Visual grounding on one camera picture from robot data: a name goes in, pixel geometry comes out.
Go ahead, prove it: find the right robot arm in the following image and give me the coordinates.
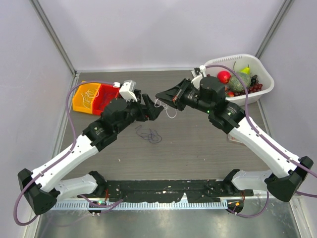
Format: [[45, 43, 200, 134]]
[[156, 76, 314, 202]]

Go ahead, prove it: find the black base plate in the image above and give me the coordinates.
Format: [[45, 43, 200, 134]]
[[79, 178, 255, 203]]

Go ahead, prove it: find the red apple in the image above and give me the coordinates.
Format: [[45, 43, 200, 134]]
[[217, 70, 231, 84]]

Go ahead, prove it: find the dark grape bunch right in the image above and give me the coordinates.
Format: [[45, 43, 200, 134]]
[[234, 83, 263, 96]]

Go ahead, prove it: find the white slotted cable duct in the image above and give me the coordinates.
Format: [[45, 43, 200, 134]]
[[52, 199, 228, 211]]

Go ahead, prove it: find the green pear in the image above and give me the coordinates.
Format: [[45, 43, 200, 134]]
[[239, 65, 251, 75]]

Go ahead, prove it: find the green melon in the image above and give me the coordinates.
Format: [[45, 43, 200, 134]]
[[228, 72, 251, 92]]

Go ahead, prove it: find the red plastic bin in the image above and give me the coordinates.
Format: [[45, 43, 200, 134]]
[[92, 84, 118, 116]]

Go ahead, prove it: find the white fruit basket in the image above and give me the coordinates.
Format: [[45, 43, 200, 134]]
[[205, 54, 274, 106]]

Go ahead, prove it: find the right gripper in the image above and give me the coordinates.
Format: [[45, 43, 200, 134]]
[[156, 78, 213, 114]]

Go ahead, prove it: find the yellow plastic bin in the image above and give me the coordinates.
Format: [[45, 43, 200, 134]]
[[72, 83, 101, 115]]

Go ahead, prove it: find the small red fruit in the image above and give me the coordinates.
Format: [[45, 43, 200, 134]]
[[225, 85, 236, 97]]

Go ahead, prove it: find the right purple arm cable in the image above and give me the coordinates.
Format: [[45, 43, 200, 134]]
[[204, 64, 317, 219]]

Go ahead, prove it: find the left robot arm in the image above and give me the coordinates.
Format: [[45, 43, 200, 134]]
[[18, 94, 163, 215]]

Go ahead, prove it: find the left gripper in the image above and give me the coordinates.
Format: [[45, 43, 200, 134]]
[[114, 94, 163, 134]]

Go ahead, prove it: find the white cable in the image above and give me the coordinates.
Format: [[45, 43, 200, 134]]
[[78, 86, 100, 109], [154, 98, 178, 119]]

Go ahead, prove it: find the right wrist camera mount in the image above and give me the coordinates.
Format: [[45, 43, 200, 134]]
[[191, 65, 207, 89]]

